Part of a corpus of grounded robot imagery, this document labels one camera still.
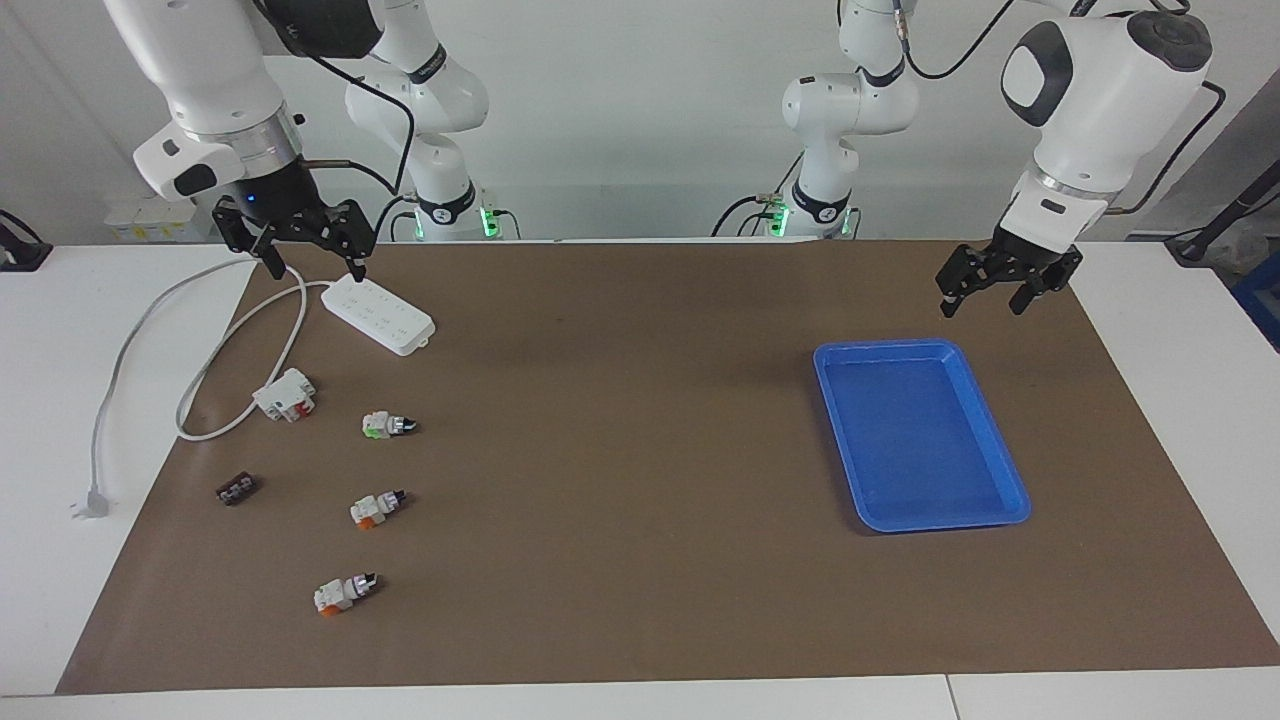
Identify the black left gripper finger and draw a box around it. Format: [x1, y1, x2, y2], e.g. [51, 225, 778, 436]
[1010, 270, 1059, 316]
[937, 245, 989, 319]

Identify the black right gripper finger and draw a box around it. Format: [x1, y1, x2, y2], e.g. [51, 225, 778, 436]
[213, 196, 287, 282]
[325, 200, 377, 281]

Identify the switch with orange base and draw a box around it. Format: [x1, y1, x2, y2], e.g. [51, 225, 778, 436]
[314, 572, 379, 616]
[350, 489, 407, 530]

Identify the white cardboard box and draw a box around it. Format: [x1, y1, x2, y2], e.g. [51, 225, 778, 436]
[103, 195, 216, 243]

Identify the white power strip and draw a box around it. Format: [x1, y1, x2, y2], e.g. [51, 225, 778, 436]
[320, 275, 437, 357]

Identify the white circuit breaker red lever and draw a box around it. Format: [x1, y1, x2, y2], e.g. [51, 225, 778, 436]
[252, 368, 317, 423]

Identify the blue plastic tray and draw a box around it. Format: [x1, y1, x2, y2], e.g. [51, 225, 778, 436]
[812, 338, 1033, 534]

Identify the black stand leg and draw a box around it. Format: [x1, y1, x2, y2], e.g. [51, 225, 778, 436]
[1165, 158, 1280, 266]

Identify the blue crate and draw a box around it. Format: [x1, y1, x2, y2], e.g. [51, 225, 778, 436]
[1232, 278, 1280, 353]

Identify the brown paper mat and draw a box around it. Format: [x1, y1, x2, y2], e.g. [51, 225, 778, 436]
[55, 238, 1280, 696]

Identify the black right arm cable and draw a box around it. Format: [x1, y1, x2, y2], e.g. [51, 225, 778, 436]
[255, 0, 416, 241]

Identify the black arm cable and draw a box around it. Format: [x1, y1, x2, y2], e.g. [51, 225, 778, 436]
[255, 0, 416, 241]
[893, 0, 1228, 216]

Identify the black clamp mount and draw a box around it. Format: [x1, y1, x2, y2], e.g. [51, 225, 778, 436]
[0, 210, 53, 273]

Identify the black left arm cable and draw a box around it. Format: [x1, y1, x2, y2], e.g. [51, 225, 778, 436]
[893, 0, 1228, 216]

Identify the white power cable with plug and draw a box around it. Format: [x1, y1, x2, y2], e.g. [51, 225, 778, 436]
[70, 255, 333, 521]

